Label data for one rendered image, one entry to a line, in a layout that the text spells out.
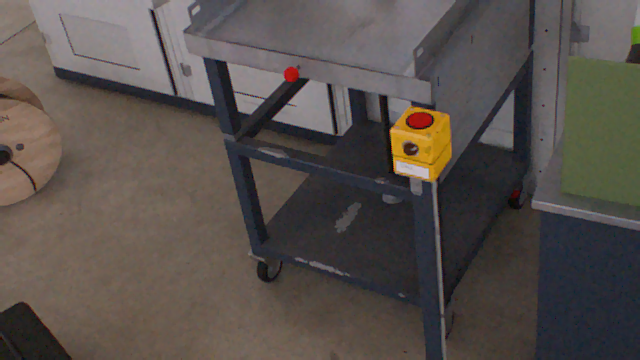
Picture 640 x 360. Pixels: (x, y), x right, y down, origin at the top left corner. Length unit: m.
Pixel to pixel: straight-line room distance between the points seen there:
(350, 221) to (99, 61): 1.45
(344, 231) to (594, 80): 1.12
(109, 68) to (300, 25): 1.61
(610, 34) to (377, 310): 0.94
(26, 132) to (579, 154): 1.97
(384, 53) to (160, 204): 1.30
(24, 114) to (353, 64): 1.46
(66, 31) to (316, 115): 1.12
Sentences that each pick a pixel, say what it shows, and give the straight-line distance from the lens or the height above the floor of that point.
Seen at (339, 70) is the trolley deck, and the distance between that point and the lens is 1.79.
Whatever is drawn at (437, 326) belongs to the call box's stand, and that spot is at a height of 0.38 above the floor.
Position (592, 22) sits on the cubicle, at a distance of 2.29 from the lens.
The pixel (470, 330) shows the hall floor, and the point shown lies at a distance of 2.33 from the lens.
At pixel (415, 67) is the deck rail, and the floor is 0.87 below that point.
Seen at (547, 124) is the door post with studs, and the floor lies 0.28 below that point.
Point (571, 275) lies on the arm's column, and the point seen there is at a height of 0.58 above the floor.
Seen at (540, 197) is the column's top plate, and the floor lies 0.75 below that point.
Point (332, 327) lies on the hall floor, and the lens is 2.36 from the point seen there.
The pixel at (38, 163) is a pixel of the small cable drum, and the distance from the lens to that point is 3.06.
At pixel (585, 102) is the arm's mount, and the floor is 0.95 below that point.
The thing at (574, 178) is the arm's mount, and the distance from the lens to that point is 1.55.
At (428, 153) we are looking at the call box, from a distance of 1.48.
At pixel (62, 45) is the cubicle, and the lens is 3.58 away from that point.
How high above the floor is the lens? 1.78
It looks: 39 degrees down
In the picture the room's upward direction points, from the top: 9 degrees counter-clockwise
